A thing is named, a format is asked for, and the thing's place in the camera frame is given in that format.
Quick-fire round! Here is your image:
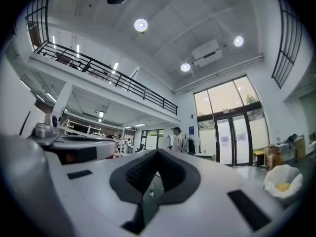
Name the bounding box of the glass entrance door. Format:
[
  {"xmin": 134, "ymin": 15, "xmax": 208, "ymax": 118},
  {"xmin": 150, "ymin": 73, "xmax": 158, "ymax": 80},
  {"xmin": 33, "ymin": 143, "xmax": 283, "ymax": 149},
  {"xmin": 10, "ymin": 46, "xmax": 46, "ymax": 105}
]
[{"xmin": 214, "ymin": 112, "xmax": 253, "ymax": 167}]

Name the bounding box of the brown cardboard box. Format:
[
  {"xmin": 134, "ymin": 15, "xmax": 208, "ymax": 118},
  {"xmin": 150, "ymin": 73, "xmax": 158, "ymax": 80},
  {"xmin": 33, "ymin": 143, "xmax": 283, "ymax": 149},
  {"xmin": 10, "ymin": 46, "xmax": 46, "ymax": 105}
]
[{"xmin": 265, "ymin": 144, "xmax": 283, "ymax": 170}]

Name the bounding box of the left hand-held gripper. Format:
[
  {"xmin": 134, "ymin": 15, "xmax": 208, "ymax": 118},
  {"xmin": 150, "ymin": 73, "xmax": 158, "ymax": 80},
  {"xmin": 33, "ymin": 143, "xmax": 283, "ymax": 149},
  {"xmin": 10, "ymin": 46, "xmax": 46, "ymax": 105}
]
[{"xmin": 29, "ymin": 113, "xmax": 118, "ymax": 166}]

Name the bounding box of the white flower-shaped beanbag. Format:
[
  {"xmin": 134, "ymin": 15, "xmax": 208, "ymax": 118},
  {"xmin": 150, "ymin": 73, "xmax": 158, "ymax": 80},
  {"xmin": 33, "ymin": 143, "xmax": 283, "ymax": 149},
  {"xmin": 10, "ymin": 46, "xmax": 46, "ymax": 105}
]
[{"xmin": 262, "ymin": 164, "xmax": 304, "ymax": 205}]

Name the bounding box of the black grid railing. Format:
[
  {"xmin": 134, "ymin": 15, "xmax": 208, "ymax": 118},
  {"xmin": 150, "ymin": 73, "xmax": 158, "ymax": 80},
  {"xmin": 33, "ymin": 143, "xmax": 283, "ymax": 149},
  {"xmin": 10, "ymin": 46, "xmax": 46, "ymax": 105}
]
[{"xmin": 271, "ymin": 0, "xmax": 305, "ymax": 89}]

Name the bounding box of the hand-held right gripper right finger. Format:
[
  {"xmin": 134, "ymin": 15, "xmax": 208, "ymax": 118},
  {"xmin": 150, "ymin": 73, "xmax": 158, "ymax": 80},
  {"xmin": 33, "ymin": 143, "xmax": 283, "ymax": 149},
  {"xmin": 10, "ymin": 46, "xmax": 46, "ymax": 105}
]
[{"xmin": 147, "ymin": 149, "xmax": 293, "ymax": 237}]

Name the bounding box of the black mezzanine railing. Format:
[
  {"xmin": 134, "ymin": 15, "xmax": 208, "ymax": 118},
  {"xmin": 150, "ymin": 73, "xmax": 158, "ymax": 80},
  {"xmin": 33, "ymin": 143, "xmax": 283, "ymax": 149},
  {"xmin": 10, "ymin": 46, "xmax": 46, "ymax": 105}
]
[{"xmin": 33, "ymin": 40, "xmax": 179, "ymax": 116}]

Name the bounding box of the clothes rack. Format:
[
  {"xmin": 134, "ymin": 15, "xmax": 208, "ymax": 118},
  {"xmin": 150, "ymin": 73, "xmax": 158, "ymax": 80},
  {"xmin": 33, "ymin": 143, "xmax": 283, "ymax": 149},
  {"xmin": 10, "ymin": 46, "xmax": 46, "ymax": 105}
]
[{"xmin": 182, "ymin": 136, "xmax": 201, "ymax": 156}]

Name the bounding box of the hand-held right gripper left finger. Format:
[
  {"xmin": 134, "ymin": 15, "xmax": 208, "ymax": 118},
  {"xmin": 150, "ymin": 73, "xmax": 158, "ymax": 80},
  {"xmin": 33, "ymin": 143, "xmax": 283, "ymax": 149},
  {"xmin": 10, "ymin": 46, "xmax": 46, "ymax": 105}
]
[{"xmin": 46, "ymin": 149, "xmax": 160, "ymax": 237}]

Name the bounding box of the white ceiling air conditioner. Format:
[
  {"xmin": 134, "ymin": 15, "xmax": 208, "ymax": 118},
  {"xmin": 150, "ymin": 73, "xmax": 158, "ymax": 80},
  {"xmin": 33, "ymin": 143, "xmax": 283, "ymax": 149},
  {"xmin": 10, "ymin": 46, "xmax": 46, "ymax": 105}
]
[{"xmin": 191, "ymin": 39, "xmax": 223, "ymax": 68}]

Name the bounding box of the white open shelf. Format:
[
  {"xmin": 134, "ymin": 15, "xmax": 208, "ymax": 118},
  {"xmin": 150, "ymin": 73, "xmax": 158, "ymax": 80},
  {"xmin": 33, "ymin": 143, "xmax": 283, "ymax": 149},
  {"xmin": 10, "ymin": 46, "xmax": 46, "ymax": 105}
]
[{"xmin": 60, "ymin": 118, "xmax": 102, "ymax": 137}]

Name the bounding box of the yellow black bin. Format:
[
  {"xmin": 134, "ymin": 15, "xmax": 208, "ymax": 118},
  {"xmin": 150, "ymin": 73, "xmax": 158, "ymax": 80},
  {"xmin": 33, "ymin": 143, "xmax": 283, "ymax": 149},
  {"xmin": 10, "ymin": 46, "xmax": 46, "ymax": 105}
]
[{"xmin": 253, "ymin": 150, "xmax": 265, "ymax": 167}]

